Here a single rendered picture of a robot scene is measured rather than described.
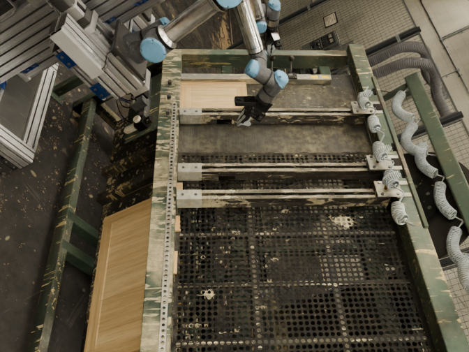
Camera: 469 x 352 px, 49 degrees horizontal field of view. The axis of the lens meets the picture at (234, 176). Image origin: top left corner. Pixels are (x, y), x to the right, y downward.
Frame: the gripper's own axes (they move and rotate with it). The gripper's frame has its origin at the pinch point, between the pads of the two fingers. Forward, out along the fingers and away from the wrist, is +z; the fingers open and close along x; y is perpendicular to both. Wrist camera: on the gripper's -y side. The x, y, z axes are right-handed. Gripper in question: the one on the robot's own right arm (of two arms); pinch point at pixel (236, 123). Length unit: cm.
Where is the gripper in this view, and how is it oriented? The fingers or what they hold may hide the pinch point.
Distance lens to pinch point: 256.0
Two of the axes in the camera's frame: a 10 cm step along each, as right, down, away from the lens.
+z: -5.4, 5.7, 6.2
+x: -0.5, -7.6, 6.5
